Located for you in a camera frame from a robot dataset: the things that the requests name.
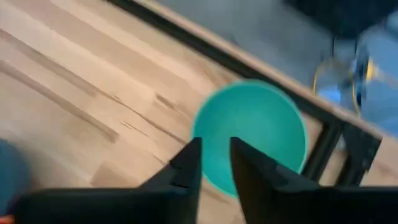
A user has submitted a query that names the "yellow cable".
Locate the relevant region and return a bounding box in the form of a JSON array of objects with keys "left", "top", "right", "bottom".
[{"left": 312, "top": 57, "right": 379, "bottom": 116}]

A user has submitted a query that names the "teal bowl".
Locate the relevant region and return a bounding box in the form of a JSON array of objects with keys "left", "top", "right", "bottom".
[{"left": 191, "top": 79, "right": 309, "bottom": 198}]

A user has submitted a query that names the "black bulky object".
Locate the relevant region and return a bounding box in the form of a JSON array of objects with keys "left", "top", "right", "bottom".
[{"left": 284, "top": 0, "right": 398, "bottom": 39}]

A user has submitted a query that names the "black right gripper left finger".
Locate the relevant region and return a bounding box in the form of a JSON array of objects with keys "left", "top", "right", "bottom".
[{"left": 14, "top": 136, "right": 203, "bottom": 224}]

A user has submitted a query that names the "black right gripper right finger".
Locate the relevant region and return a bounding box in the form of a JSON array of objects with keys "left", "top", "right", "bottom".
[{"left": 229, "top": 136, "right": 398, "bottom": 224}]

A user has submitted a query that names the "blue bowl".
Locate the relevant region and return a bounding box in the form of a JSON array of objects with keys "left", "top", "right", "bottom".
[{"left": 0, "top": 138, "right": 34, "bottom": 215}]

